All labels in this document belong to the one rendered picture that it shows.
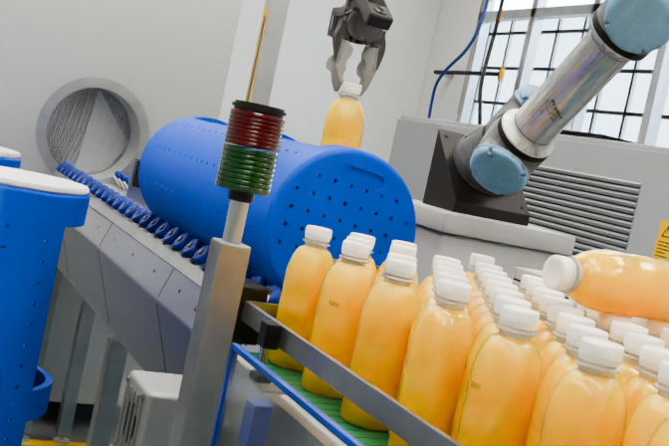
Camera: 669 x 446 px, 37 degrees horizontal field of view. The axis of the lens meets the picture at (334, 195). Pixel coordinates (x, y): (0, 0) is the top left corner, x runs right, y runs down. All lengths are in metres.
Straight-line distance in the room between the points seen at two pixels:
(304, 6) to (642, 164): 4.11
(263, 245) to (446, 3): 5.92
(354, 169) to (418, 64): 5.78
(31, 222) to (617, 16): 1.15
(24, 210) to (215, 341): 0.95
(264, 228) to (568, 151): 2.19
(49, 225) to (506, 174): 0.90
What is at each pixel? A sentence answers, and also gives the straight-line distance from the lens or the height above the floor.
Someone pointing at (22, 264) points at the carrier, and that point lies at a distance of 2.06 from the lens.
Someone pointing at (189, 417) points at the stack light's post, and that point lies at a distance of 1.17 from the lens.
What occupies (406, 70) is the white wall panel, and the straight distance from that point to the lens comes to 7.41.
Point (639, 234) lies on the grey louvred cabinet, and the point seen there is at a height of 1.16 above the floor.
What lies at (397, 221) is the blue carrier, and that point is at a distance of 1.74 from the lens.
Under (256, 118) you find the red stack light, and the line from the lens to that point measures 1.11.
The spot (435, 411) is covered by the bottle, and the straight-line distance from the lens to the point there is 1.14.
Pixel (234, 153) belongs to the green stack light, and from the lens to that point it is 1.12.
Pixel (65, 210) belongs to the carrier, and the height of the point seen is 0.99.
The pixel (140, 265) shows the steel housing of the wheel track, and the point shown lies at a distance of 2.35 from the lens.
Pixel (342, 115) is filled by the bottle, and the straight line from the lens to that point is 1.77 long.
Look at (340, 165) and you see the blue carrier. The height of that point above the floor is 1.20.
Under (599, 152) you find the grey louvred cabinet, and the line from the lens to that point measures 3.56.
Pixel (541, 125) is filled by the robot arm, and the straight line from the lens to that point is 1.87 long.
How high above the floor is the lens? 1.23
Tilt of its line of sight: 3 degrees down
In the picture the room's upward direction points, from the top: 12 degrees clockwise
